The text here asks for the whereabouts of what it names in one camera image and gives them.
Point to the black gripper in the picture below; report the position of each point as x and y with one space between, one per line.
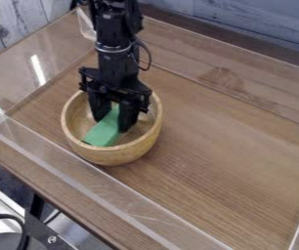
113 82

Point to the green rectangular block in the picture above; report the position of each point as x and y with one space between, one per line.
104 132

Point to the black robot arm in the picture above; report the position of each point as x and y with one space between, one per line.
117 22

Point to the brown wooden bowl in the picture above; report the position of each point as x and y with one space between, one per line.
133 143

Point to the black table leg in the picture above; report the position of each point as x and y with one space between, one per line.
36 206

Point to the clear acrylic tray wall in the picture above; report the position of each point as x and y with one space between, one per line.
216 187

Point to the clear acrylic corner bracket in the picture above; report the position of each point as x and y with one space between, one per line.
85 25

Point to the black metal bracket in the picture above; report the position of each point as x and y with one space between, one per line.
41 237

